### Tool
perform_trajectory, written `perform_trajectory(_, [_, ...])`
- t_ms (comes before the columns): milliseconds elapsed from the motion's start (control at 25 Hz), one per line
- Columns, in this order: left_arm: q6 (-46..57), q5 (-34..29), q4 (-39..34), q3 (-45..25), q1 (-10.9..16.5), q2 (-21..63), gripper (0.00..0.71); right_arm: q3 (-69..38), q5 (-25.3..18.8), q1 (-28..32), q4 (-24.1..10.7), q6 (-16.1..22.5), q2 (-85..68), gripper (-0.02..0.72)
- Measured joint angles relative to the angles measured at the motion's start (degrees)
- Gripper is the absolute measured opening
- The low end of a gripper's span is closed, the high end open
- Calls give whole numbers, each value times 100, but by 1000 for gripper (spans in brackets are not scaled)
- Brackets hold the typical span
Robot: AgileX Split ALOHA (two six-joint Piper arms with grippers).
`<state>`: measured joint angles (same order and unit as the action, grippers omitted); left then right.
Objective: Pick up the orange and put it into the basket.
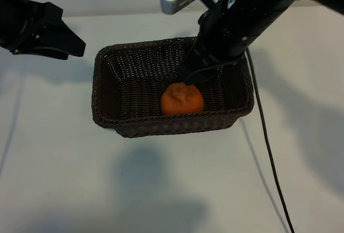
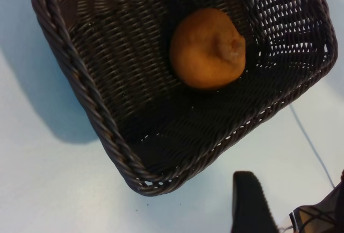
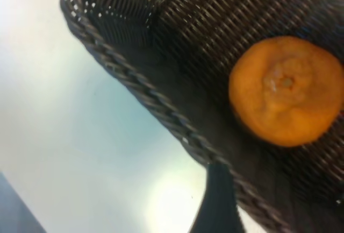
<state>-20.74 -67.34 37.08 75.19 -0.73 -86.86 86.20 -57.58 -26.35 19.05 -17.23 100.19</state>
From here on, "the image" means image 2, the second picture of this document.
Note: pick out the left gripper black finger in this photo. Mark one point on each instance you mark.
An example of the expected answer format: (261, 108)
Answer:
(250, 206)

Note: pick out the orange fruit with knob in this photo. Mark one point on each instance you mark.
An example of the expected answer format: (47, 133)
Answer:
(204, 55)

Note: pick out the dark brown wicker basket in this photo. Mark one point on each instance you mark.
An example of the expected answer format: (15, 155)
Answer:
(121, 82)

